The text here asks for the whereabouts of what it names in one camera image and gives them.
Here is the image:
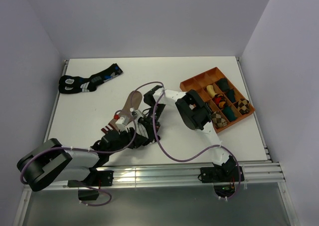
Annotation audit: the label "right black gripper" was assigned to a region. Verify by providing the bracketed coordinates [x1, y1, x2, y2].
[141, 103, 166, 142]

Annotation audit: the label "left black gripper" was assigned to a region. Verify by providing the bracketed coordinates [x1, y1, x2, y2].
[108, 126, 147, 155]

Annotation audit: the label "brown sock red stripes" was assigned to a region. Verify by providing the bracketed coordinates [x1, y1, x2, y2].
[101, 91, 143, 134]

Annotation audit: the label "white black striped sock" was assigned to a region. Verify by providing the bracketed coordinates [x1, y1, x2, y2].
[137, 120, 156, 146]

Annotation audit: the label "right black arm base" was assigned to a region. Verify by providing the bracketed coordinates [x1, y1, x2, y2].
[197, 156, 245, 201]

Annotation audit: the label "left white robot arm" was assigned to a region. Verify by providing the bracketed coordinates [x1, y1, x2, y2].
[17, 127, 151, 192]

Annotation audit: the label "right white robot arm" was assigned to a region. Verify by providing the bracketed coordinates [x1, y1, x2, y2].
[144, 85, 239, 181]

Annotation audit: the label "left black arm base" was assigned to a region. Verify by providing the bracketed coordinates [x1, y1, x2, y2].
[67, 170, 114, 207]

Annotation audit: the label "yellow rolled sock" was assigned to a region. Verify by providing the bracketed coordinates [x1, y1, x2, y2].
[206, 85, 217, 98]

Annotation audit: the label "red black rolled sock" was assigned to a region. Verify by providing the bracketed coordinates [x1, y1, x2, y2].
[212, 94, 227, 109]

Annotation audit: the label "black blue patterned sock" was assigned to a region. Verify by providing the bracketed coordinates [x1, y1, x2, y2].
[58, 63, 123, 94]

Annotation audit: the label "brown argyle rolled sock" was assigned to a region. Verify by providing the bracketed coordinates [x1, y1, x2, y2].
[211, 111, 227, 129]

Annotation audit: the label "dark green rolled sock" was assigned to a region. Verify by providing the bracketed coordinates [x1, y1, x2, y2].
[216, 78, 230, 92]

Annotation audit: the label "orange compartment tray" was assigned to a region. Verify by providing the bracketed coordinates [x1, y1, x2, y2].
[180, 67, 255, 133]

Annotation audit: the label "dark teal rolled sock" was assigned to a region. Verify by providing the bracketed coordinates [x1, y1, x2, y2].
[225, 89, 236, 103]

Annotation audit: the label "brown checkered rolled sock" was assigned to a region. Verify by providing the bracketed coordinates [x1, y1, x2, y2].
[237, 98, 250, 115]

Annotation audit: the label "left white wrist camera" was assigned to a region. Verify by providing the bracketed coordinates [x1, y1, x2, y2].
[115, 108, 137, 132]

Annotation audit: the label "aluminium table rail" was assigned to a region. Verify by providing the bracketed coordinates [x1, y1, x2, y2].
[45, 162, 286, 190]

